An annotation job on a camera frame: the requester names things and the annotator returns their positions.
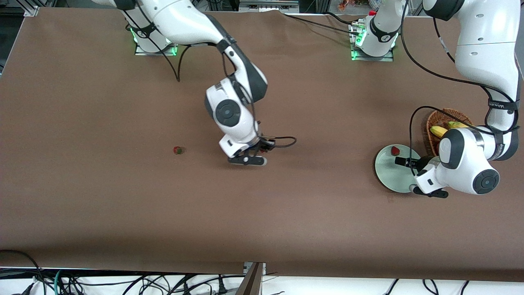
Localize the short black table cable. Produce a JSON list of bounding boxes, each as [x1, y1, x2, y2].
[[325, 11, 357, 26]]

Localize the brown table cover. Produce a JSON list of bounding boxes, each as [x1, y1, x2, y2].
[[0, 7, 524, 283]]

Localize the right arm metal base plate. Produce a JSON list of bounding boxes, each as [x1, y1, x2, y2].
[[134, 43, 178, 56]]

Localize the pale green round plate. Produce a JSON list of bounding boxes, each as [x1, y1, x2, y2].
[[375, 144, 426, 193]]

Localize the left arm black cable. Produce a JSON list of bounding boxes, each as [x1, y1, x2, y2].
[[400, 0, 521, 161]]

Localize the long black table cable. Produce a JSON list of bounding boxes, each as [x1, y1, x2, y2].
[[282, 14, 361, 36]]

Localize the black cable bundle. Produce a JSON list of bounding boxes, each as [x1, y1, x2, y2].
[[61, 272, 246, 295]]

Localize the brown wicker basket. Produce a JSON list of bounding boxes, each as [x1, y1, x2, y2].
[[426, 108, 474, 157]]

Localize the teal cable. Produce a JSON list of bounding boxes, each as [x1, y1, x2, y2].
[[53, 269, 67, 295]]

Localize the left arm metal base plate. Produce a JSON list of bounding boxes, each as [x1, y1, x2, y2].
[[350, 48, 395, 62]]

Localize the silver metal box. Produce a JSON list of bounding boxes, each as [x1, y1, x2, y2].
[[239, 0, 300, 13]]

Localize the black looped floor cable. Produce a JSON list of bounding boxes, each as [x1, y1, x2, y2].
[[0, 249, 46, 295]]

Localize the orange toy objects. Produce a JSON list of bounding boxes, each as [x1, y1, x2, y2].
[[338, 0, 369, 11]]

